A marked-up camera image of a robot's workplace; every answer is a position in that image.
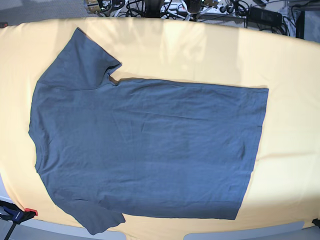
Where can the black power adapter box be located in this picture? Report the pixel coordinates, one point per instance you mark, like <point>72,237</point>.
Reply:
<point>264,17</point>

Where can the brass robot base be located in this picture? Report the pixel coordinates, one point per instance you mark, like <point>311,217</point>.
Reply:
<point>93,6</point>

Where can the yellow table cloth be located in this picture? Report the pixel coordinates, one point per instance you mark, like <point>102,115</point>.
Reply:
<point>285,185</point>

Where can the grey plastic plate left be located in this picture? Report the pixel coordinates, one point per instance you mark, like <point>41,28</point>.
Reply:
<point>72,230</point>

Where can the blue-grey T-shirt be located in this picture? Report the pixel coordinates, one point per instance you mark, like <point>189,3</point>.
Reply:
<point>141,147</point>

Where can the white power strip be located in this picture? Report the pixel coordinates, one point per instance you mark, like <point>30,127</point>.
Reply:
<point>205,8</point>

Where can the black clamp right edge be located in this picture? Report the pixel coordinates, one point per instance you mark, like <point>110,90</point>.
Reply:
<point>316,222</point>

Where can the grey plastic plate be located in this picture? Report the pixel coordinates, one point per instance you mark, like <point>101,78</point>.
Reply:
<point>248,233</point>
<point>72,230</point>

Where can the blue red-tipped clamp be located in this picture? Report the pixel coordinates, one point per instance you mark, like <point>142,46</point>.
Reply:
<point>11,212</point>

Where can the grey plastic plate right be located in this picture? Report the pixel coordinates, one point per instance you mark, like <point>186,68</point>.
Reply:
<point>248,233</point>

